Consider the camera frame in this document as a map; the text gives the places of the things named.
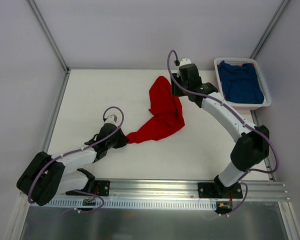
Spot white slotted cable duct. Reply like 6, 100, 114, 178
45, 197, 217, 211

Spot right aluminium frame post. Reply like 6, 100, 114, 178
250, 0, 291, 59

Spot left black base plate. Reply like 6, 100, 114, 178
65, 180, 111, 197

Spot white plastic basket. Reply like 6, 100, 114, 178
214, 57, 271, 111

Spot left aluminium frame post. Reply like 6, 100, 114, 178
26, 0, 70, 73

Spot blue t shirt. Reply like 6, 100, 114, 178
217, 61, 265, 104

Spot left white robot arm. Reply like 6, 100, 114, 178
16, 123, 129, 206

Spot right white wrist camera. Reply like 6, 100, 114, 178
178, 58, 192, 67

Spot aluminium frame post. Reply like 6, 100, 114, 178
26, 0, 70, 73
250, 0, 291, 59

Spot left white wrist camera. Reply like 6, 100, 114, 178
104, 114, 118, 127

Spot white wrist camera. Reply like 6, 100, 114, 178
178, 58, 192, 67
104, 114, 118, 127

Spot red t shirt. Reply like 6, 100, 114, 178
127, 76, 185, 144

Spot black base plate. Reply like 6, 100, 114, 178
197, 182, 243, 199
65, 180, 111, 197

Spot aluminium mounting rail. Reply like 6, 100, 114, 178
19, 176, 291, 202

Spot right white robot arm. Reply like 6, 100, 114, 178
170, 58, 270, 198

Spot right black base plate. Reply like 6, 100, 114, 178
197, 182, 243, 199

